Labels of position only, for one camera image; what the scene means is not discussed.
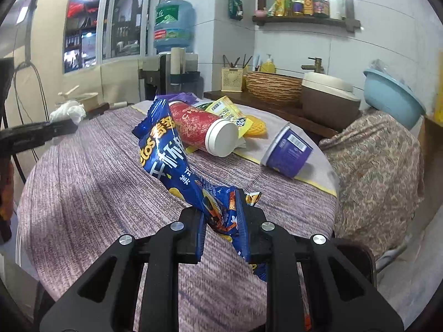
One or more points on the beige utensil holder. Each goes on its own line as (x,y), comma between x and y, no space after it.
(232,80)

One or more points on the green packet on wall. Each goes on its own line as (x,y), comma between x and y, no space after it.
(235,7)

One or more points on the bundle of brown chopsticks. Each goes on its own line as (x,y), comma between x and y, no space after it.
(235,63)

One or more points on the light blue plastic basin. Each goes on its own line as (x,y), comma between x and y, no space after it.
(387,96)

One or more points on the yellow snack packet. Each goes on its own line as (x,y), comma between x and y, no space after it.
(225,109)

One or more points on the yellow soap bottle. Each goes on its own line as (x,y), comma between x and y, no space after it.
(268,66)

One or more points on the blue snack bag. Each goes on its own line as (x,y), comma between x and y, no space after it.
(162,152)

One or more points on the yellow foam fruit net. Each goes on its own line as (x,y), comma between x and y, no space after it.
(258,126)

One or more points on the clear bottle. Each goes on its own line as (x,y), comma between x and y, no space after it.
(337,8)

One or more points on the white cloth with yellow edge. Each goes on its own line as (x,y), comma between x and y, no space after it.
(277,186)

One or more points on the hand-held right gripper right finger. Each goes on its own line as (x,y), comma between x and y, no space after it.
(242,230)

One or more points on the brass faucet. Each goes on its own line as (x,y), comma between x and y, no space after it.
(316,65)

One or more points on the small dark sauce bottle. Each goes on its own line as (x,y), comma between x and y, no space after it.
(298,3)

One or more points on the sliding glass window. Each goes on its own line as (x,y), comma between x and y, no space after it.
(114,24)

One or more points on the water dispenser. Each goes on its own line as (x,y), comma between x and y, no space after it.
(155,72)

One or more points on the green and yellow bottle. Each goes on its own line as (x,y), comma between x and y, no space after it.
(284,6)

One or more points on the dark wooden counter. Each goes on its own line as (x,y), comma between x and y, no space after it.
(294,114)

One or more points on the clear plastic bag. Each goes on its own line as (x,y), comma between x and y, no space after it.
(379,65)

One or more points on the red can with white cap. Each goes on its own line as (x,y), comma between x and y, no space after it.
(193,124)

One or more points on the dark wooden wall shelf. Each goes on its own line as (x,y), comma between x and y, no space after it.
(304,20)

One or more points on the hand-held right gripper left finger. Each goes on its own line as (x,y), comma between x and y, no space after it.
(200,245)

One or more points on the purple instant noodle cup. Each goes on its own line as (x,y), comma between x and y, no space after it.
(287,152)

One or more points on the grey metal chair frame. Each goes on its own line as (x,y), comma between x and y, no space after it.
(391,257)

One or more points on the brown and white rice cooker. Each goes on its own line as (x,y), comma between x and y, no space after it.
(325,103)

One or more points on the paisley cloth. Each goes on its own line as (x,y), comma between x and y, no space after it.
(377,173)

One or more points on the large dark sauce bottle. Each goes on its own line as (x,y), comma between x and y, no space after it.
(321,3)

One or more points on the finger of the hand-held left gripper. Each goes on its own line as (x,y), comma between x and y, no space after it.
(38,135)

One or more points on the brown label sauce bottle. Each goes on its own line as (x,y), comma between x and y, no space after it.
(308,3)

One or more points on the white crumpled tissue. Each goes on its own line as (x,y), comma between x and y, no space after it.
(67,112)

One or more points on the blue water jug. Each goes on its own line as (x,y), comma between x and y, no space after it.
(173,24)

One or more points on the purple plastic bag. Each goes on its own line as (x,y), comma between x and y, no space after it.
(180,96)

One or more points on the woven pattern wash basin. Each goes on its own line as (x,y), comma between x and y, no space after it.
(273,86)

